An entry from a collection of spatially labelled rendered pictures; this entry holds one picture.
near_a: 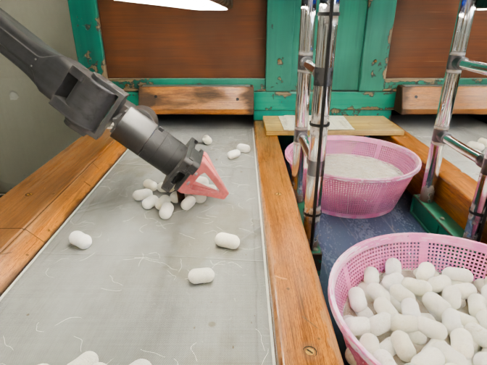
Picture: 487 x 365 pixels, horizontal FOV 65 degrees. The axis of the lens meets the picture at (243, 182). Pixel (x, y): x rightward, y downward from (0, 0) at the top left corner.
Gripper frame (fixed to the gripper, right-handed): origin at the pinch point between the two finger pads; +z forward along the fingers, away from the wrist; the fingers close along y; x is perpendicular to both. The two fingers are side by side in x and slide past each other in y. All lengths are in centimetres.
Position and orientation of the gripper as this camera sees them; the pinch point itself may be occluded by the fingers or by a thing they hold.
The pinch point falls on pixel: (222, 193)
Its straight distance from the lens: 63.3
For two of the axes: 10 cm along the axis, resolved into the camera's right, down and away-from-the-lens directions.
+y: -0.2, -4.2, 9.1
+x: -6.3, 7.1, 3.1
